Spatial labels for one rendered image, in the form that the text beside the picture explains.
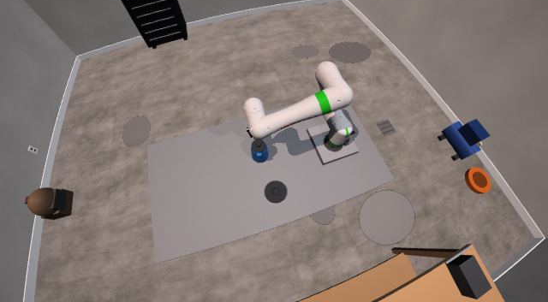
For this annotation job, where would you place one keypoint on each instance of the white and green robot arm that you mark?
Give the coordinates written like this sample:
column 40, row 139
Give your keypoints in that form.
column 327, row 102

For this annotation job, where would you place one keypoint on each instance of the dark grey round disc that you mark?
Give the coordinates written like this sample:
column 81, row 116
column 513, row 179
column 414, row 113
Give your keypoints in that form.
column 275, row 191

